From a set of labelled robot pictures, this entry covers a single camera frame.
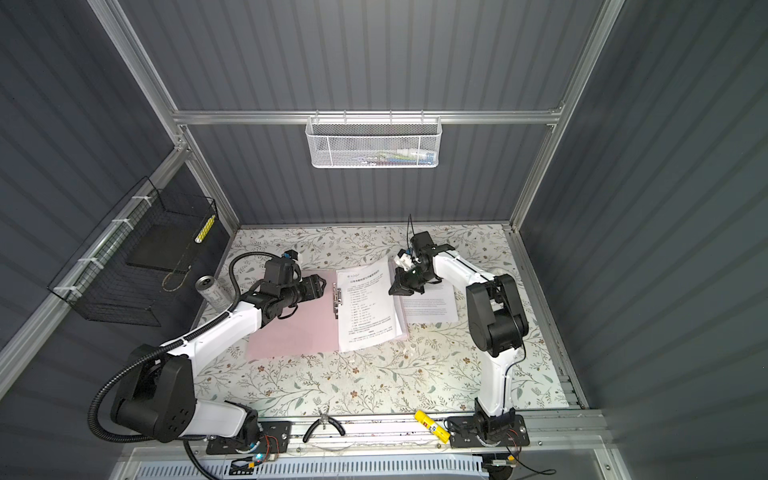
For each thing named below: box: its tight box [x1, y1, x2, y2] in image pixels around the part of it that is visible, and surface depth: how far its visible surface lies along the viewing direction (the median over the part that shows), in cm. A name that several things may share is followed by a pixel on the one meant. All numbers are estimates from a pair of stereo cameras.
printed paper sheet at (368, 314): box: [336, 268, 403, 352], surface depth 96 cm
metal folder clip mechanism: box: [332, 282, 343, 319], surface depth 101 cm
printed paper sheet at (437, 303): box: [401, 278, 459, 323], surface depth 99 cm
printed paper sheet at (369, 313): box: [336, 256, 403, 353], surface depth 96 cm
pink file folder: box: [246, 259, 409, 362], surface depth 92 cm
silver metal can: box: [195, 275, 235, 313], surface depth 89 cm
